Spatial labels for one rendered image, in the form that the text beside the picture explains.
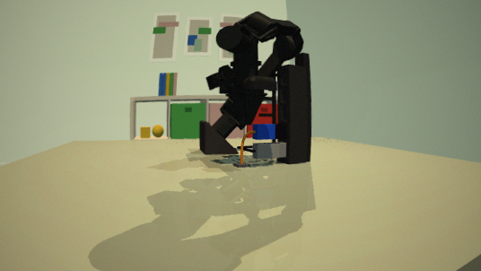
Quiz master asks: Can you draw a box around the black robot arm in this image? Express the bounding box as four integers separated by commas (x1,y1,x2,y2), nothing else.
206,12,304,141

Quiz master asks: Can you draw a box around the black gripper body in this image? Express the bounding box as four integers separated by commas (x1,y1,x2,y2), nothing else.
220,56,277,94

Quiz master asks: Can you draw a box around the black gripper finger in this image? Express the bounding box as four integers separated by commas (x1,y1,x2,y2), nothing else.
225,94,246,125
237,92,267,125

